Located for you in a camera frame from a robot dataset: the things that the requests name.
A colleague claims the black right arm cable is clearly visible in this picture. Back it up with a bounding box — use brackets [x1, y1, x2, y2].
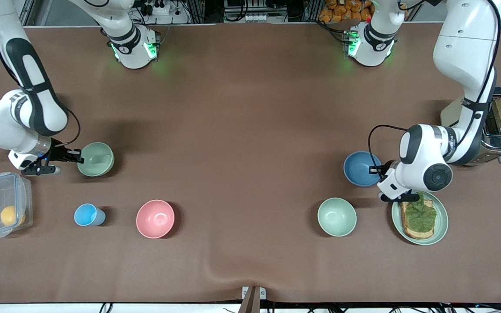
[0, 0, 81, 146]

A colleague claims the bag of orange snacks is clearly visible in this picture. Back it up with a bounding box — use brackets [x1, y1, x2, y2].
[319, 0, 375, 23]

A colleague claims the white power strip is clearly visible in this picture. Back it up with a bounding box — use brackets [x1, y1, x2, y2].
[245, 13, 287, 23]

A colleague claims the green plate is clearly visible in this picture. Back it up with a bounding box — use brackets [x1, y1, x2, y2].
[391, 191, 449, 246]

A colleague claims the yellow lemon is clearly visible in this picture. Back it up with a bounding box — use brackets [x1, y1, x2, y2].
[0, 205, 26, 226]

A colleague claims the blue bowl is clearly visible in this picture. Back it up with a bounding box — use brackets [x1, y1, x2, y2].
[344, 151, 382, 187]

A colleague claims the green lettuce leaf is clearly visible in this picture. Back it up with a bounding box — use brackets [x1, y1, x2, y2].
[405, 199, 437, 233]

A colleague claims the metal table edge bracket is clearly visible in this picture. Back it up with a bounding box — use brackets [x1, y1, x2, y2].
[242, 286, 266, 313]

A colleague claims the pink bowl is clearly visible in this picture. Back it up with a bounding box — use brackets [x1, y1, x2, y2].
[136, 200, 175, 239]

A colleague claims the toast slice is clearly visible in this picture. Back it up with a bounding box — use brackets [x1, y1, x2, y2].
[399, 200, 434, 240]

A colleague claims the green bowl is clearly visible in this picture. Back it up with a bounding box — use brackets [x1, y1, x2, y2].
[317, 197, 357, 237]
[77, 142, 115, 177]

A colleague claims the aluminium frame post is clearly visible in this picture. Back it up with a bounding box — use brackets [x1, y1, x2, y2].
[18, 0, 39, 27]

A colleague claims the blue cup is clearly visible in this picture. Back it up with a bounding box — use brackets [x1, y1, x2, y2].
[74, 203, 106, 227]

